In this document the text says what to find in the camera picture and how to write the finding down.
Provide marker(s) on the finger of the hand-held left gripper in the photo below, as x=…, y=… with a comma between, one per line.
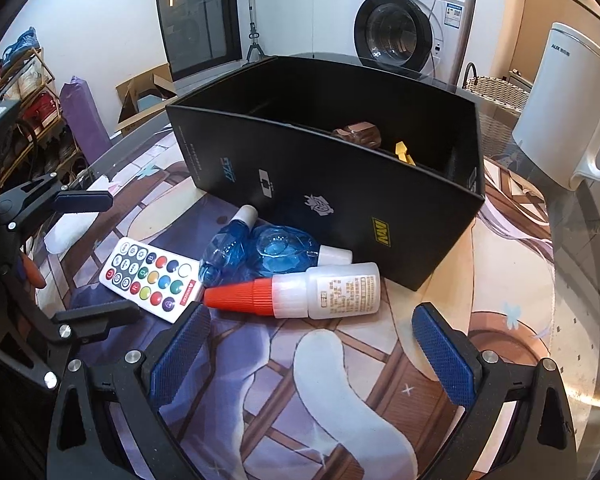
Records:
x=85, y=201
x=105, y=317

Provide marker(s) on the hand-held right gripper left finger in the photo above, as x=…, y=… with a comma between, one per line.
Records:
x=180, y=355

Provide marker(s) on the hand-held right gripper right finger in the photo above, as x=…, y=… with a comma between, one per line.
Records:
x=445, y=355

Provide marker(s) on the white bottle with red cap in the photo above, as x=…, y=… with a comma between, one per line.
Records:
x=330, y=292

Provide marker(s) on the yellow plastic clip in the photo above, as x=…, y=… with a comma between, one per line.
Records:
x=405, y=152

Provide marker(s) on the black cardboard box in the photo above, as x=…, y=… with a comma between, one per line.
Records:
x=305, y=170

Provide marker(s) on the brown glass bottle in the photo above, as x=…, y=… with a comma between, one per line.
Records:
x=357, y=135

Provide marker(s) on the white remote control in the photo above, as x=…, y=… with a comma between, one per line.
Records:
x=145, y=277

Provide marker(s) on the red shoes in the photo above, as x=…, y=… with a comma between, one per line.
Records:
x=42, y=110

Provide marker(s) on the purple mat bag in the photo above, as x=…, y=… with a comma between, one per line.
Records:
x=82, y=110

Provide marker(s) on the wooden shoe rack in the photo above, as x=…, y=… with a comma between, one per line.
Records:
x=45, y=80

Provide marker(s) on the blue faceted bottle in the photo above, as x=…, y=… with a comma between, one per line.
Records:
x=285, y=250
x=225, y=250

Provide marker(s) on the printed table mat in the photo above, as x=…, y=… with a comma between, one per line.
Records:
x=330, y=375

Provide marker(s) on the blue shoes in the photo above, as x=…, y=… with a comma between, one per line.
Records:
x=20, y=45

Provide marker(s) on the brown cardboard box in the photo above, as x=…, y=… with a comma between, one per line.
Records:
x=137, y=95

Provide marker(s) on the black framed glass door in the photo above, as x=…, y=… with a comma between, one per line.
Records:
x=195, y=20

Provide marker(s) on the grey mop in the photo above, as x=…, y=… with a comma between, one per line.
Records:
x=254, y=20

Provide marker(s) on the wicker basket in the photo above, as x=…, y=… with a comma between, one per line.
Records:
x=497, y=90

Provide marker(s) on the white electric kettle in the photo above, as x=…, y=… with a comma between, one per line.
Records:
x=555, y=100

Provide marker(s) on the white counter cabinet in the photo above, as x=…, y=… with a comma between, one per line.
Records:
x=305, y=15

